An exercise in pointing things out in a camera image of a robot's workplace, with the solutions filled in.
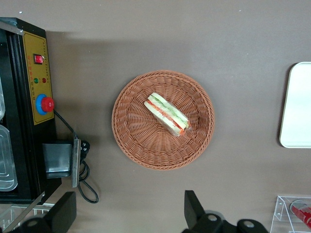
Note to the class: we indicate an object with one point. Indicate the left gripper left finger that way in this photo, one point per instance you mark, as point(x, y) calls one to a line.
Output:
point(62, 211)

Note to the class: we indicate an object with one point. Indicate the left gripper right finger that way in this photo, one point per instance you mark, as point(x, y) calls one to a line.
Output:
point(194, 211)

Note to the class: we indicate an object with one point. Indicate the triangle sandwich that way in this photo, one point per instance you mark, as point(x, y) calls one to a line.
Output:
point(165, 112)

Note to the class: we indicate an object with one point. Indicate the round brown wicker basket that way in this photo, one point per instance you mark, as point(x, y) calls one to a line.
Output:
point(136, 145)

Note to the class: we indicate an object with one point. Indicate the cream rectangular tray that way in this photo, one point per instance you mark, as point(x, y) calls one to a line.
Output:
point(298, 109)

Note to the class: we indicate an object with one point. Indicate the black sealing machine yellow panel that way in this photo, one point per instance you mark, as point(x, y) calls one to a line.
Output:
point(26, 145)

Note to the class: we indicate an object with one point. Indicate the clear plastic food container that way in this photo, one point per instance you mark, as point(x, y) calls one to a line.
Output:
point(2, 102)
point(6, 157)

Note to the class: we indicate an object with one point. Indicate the clear acrylic bottle rack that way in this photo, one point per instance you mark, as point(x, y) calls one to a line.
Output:
point(279, 213)

